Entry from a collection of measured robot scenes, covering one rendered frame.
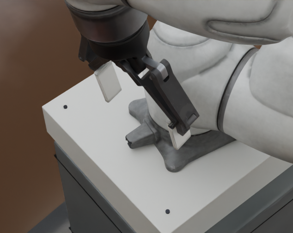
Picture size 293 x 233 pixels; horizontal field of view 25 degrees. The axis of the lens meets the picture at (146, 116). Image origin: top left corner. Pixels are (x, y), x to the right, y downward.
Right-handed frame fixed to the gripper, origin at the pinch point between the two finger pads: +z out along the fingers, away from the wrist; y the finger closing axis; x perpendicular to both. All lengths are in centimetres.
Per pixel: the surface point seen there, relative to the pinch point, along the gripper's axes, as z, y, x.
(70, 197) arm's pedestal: 55, 32, 6
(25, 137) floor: 113, 98, -10
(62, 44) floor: 116, 121, -49
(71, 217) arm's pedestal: 67, 35, 8
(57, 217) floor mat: 113, 65, 4
